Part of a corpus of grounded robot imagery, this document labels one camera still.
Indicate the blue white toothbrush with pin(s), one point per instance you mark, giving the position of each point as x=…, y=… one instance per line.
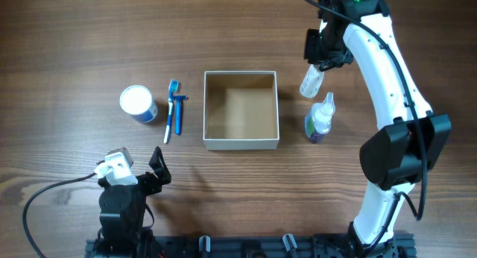
x=172, y=89

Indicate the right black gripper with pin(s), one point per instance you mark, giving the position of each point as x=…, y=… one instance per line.
x=311, y=57

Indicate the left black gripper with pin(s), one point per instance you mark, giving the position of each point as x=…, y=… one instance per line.
x=154, y=185

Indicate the blue disposable razor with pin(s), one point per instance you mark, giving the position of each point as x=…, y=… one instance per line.
x=179, y=112

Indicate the white cream tube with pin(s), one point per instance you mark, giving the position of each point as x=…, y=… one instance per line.
x=312, y=82

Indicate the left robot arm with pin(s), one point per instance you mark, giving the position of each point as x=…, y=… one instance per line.
x=123, y=204

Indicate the clear spray bottle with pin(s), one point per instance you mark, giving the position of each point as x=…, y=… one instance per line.
x=318, y=121

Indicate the cotton swab jar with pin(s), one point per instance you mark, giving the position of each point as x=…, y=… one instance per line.
x=137, y=101

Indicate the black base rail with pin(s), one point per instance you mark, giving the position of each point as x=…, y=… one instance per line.
x=316, y=246

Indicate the white cardboard box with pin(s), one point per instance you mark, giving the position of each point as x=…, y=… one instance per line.
x=240, y=110

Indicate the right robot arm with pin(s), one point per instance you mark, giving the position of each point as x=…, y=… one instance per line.
x=410, y=136

